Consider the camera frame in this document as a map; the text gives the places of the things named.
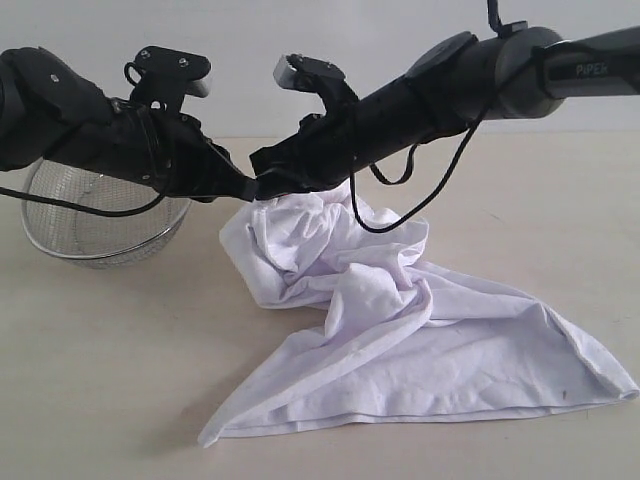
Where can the white t-shirt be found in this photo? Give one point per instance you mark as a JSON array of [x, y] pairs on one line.
[[403, 340]]

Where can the metal wire mesh basket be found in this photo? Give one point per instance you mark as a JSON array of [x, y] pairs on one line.
[[93, 241]]

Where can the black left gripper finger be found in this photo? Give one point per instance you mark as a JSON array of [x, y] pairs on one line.
[[227, 179]]

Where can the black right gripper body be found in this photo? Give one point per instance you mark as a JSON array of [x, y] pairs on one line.
[[334, 145]]

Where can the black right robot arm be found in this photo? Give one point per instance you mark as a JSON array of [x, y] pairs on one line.
[[526, 75]]

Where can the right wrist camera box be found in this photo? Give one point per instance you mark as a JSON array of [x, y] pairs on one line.
[[304, 74]]

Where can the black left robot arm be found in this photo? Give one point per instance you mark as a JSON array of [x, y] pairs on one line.
[[50, 112]]

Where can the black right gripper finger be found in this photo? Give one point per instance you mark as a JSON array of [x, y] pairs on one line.
[[271, 185], [282, 158]]

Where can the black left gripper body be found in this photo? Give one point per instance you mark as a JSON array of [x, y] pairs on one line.
[[145, 147]]

